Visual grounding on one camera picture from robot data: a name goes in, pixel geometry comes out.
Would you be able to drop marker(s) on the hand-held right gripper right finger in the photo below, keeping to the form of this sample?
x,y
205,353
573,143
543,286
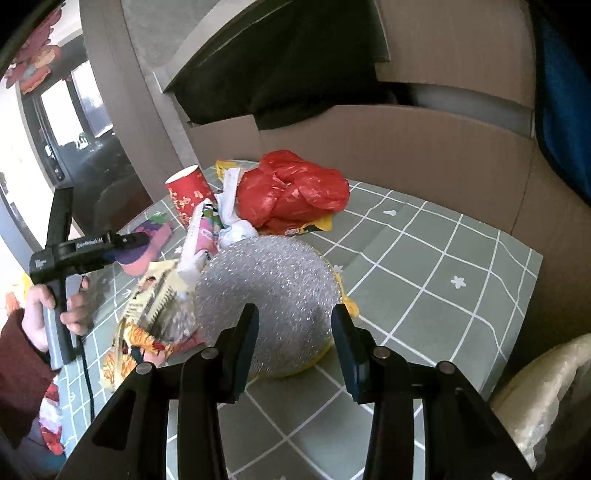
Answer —
x,y
344,355

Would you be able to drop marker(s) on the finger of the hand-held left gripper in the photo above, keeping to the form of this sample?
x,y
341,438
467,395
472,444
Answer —
x,y
119,254
134,239

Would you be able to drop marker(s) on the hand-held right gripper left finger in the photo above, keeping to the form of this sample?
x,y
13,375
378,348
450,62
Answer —
x,y
248,341

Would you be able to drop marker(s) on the pink cartoon packet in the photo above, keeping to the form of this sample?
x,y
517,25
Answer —
x,y
203,235

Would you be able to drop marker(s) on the silver bubble pouch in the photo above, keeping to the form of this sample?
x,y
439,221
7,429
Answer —
x,y
277,277

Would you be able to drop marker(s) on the person's left forearm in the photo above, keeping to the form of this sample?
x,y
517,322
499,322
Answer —
x,y
23,383

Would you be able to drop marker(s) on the person's left hand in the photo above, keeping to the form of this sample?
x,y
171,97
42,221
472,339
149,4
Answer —
x,y
34,318

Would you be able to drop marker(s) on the purple pink wrapper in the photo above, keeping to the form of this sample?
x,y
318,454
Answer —
x,y
152,235

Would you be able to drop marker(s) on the cream snack wrapper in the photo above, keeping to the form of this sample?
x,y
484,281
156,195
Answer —
x,y
154,295

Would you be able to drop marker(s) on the red paper cup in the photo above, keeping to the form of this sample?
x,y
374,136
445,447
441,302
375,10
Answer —
x,y
189,194

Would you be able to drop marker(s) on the clear snack wrapper pile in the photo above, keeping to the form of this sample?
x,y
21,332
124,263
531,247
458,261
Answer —
x,y
134,341

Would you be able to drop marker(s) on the glass door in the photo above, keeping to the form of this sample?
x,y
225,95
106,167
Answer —
x,y
92,152

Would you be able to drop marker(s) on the white crumpled plastic wrapper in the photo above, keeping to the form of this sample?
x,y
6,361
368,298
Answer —
x,y
228,203

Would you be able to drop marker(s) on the green checked tablecloth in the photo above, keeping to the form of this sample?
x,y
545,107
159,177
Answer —
x,y
415,258

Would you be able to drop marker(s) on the red white bag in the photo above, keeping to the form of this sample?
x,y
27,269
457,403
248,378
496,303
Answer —
x,y
51,415

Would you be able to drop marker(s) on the red plastic bag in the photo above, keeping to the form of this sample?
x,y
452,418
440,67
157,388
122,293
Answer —
x,y
291,189

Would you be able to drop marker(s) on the red window decoration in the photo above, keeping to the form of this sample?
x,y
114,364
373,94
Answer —
x,y
32,64

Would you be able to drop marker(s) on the black cloth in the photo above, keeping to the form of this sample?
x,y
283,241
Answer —
x,y
286,69

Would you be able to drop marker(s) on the blue cushion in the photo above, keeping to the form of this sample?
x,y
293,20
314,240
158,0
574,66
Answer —
x,y
563,115

